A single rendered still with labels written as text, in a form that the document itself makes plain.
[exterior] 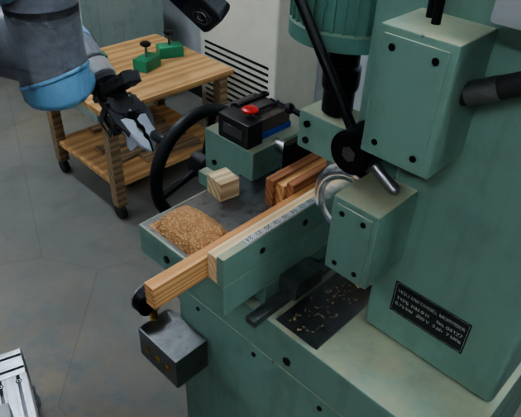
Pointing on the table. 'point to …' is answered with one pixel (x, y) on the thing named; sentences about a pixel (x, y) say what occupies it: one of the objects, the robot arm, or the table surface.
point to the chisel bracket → (319, 129)
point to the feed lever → (343, 146)
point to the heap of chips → (188, 228)
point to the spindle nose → (349, 66)
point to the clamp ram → (289, 150)
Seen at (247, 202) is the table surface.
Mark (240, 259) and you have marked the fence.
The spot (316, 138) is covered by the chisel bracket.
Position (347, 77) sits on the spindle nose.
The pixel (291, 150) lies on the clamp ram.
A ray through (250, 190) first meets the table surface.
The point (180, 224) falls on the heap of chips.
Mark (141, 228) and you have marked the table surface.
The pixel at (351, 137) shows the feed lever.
